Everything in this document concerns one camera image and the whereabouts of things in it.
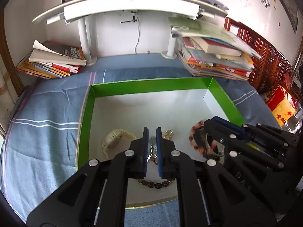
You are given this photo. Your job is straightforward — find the right stack of books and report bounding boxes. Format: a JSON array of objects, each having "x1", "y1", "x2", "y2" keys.
[{"x1": 169, "y1": 17, "x2": 262, "y2": 81}]

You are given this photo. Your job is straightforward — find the cream wrist watch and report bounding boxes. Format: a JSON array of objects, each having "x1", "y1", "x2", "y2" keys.
[{"x1": 101, "y1": 129, "x2": 137, "y2": 159}]

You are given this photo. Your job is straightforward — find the green cardboard box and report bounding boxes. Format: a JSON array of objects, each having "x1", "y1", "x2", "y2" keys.
[{"x1": 77, "y1": 76, "x2": 247, "y2": 210}]

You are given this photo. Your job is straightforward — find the white hanging cable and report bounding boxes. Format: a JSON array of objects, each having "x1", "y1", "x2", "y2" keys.
[{"x1": 134, "y1": 10, "x2": 141, "y2": 54}]

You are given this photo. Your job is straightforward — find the left stack of books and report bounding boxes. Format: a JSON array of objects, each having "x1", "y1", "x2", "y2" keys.
[{"x1": 16, "y1": 40, "x2": 87, "y2": 79}]

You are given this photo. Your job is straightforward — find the brown wooden bead bracelet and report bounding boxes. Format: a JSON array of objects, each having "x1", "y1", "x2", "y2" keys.
[{"x1": 137, "y1": 177, "x2": 176, "y2": 190}]

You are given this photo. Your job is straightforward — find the green jade bead bracelet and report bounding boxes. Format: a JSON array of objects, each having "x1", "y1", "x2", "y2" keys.
[{"x1": 146, "y1": 129, "x2": 175, "y2": 166}]

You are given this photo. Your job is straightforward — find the red and pink bead bracelet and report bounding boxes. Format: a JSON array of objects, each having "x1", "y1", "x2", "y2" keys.
[{"x1": 188, "y1": 120, "x2": 226, "y2": 158}]

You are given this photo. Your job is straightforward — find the red and yellow gift bag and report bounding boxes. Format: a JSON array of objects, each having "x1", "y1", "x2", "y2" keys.
[{"x1": 266, "y1": 86, "x2": 296, "y2": 127}]

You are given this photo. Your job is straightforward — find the red wooden headboard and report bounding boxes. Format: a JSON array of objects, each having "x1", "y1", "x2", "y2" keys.
[{"x1": 224, "y1": 17, "x2": 293, "y2": 94}]

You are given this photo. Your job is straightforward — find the stack of books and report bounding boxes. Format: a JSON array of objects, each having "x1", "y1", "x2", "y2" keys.
[
  {"x1": 169, "y1": 17, "x2": 262, "y2": 81},
  {"x1": 16, "y1": 40, "x2": 87, "y2": 79}
]

